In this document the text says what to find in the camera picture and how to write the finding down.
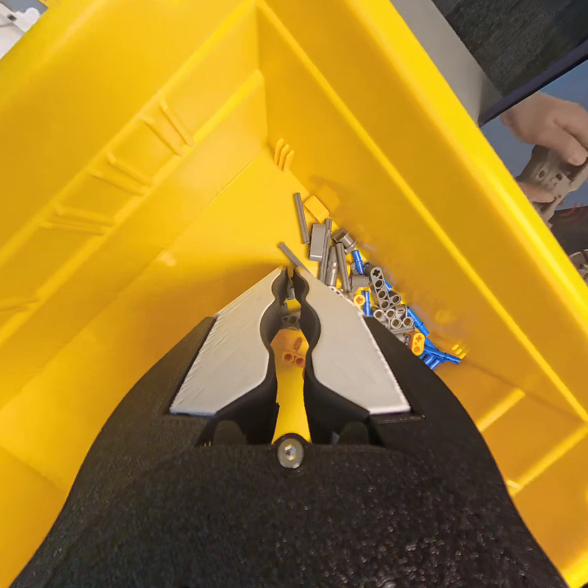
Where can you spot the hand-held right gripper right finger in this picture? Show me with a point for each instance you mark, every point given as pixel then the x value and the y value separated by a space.
pixel 358 367

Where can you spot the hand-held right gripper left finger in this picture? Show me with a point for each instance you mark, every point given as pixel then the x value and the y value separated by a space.
pixel 225 367

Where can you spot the pile of assorted brick beams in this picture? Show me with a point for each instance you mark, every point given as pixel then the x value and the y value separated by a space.
pixel 386 312

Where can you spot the yellow brick connector piece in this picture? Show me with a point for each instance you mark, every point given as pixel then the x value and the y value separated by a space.
pixel 289 377

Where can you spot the yellow storage bin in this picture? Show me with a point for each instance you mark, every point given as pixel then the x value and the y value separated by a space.
pixel 138 184

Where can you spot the printed cardboard toy box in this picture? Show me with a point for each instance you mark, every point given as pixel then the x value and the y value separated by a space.
pixel 551 184

